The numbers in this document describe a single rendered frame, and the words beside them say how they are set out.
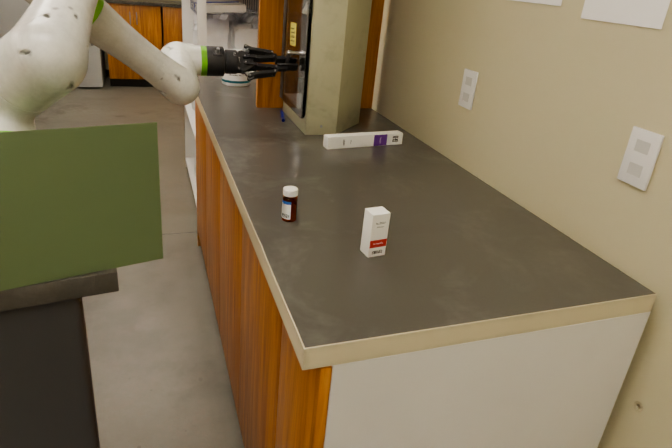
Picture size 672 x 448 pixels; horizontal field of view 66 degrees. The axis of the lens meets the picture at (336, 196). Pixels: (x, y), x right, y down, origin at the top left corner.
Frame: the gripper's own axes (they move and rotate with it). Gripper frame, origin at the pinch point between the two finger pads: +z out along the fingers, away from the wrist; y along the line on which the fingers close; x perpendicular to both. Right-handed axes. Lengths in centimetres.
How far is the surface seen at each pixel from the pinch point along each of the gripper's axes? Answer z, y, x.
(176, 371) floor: -39, -83, 81
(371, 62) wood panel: 43, 19, 21
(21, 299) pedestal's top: -65, -82, -41
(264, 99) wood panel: -0.8, 8.3, 32.6
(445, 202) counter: 26, -65, -29
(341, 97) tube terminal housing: 17.6, -11.9, 1.6
